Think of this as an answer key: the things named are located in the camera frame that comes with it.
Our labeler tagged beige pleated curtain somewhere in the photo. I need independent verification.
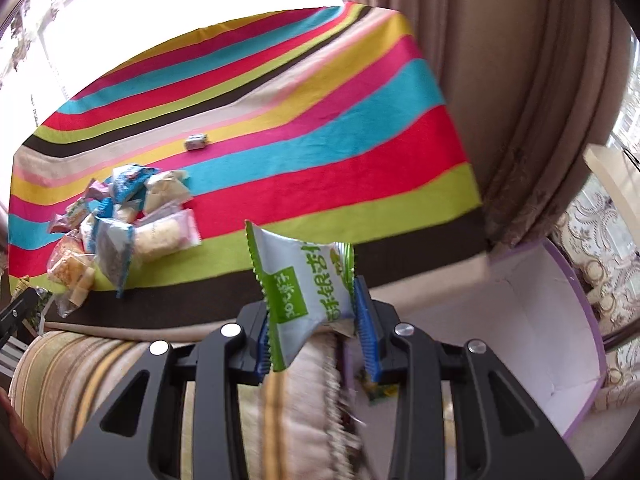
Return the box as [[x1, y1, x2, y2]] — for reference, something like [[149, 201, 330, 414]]
[[332, 0, 640, 253]]

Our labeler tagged beige striped sofa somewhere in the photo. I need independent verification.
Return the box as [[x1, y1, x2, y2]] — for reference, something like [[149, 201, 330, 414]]
[[9, 330, 363, 480]]

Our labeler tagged pile of mixed snack packets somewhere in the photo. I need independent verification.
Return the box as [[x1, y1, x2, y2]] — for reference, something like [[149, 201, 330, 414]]
[[47, 164, 202, 318]]

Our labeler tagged cream patterned lace curtain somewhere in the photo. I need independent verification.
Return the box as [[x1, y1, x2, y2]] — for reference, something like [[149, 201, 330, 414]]
[[550, 180, 640, 343]]

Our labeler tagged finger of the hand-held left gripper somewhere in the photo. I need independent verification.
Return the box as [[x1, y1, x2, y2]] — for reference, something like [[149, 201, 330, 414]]
[[0, 287, 45, 338]]

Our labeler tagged green white snack packet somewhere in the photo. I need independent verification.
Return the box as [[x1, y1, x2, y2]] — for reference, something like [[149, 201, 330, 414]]
[[244, 219, 357, 373], [364, 371, 397, 407]]

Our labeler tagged sheer lace curtain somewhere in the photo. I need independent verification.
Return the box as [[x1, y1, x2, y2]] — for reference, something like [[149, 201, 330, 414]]
[[0, 0, 76, 126]]

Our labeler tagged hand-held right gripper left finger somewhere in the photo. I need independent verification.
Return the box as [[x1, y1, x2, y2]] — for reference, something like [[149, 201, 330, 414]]
[[52, 302, 273, 480]]

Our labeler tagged colourful striped tablecloth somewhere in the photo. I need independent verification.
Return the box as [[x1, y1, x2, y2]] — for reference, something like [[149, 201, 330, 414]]
[[7, 2, 490, 333]]

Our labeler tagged white slatted rack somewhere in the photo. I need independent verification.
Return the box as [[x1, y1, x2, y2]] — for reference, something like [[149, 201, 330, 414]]
[[0, 335, 27, 377]]

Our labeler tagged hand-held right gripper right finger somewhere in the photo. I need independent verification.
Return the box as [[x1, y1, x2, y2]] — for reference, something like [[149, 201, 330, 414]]
[[351, 275, 586, 480]]

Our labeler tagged white box with purple edge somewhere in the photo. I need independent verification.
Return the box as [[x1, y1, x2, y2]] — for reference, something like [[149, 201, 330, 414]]
[[345, 237, 607, 438]]

